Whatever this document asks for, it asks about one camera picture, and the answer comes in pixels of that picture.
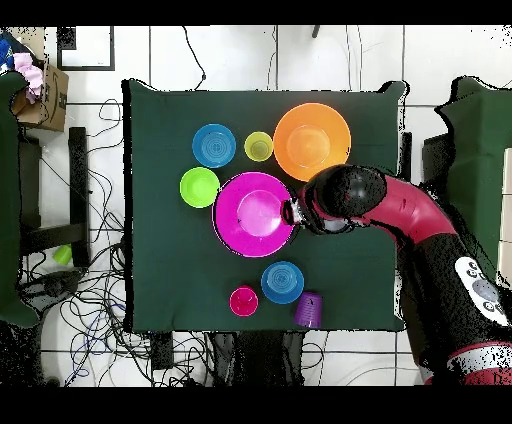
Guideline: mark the large pink plastic bowl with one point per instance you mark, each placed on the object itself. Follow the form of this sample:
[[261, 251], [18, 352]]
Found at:
[[252, 216]]

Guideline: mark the blue plastic bowl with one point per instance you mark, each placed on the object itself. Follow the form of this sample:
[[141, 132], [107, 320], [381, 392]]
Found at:
[[282, 282], [214, 145]]

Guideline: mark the small green plastic bowl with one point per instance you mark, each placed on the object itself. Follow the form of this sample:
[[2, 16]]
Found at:
[[199, 187]]

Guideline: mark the purple plastic cup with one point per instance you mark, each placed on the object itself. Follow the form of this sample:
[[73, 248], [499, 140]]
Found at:
[[308, 310]]

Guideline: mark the crimson pink plastic cup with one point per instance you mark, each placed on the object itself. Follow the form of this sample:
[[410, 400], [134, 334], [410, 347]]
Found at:
[[243, 301]]

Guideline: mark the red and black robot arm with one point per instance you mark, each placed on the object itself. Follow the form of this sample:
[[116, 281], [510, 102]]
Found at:
[[404, 208]]

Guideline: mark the yellow plastic cup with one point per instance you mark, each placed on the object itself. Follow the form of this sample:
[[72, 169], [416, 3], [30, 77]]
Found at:
[[258, 146]]

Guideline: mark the orange plastic bowl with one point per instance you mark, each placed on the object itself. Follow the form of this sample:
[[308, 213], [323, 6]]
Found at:
[[308, 140]]

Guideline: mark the dark green table cloth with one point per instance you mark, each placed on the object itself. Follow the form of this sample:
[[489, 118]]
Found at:
[[168, 280]]

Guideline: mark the black box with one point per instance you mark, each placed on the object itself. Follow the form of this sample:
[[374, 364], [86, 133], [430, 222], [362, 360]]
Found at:
[[436, 160]]

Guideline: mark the black power strip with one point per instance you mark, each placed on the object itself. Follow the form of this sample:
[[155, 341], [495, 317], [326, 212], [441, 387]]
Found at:
[[162, 352]]

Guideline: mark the green-clothed side table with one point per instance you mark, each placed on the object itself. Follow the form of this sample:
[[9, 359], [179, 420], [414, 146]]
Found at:
[[8, 200], [480, 160]]

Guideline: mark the black metal stand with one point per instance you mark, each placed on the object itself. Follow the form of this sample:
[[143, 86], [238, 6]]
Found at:
[[78, 180]]

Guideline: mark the white boxes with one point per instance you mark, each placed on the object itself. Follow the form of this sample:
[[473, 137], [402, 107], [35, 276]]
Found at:
[[507, 220]]

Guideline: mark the green cup on floor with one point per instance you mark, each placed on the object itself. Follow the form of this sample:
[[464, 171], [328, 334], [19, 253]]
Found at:
[[62, 254]]

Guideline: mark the black base with knob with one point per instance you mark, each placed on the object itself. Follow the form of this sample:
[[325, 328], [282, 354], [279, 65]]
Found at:
[[52, 286]]

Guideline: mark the brown cardboard box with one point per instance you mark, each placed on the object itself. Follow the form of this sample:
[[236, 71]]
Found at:
[[56, 104]]

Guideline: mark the pink cloth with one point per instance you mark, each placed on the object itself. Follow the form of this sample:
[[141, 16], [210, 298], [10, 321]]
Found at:
[[30, 72]]

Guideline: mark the blue bag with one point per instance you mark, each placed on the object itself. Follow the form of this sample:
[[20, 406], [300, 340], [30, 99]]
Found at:
[[6, 54]]

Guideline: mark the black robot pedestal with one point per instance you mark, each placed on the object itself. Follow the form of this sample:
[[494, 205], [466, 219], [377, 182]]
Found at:
[[260, 360]]

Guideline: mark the black square frame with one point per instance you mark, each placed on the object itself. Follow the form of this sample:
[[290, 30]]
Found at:
[[66, 40]]

